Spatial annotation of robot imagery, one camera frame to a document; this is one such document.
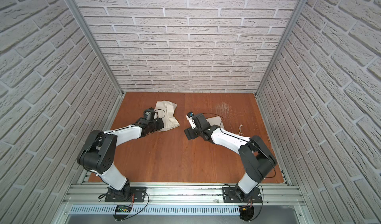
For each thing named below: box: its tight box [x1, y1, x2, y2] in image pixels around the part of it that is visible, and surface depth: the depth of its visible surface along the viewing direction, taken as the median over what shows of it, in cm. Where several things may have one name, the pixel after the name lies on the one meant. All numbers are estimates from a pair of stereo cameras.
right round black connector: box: [238, 205, 254, 222], surface depth 72 cm
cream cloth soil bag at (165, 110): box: [153, 100, 181, 132], surface depth 102 cm
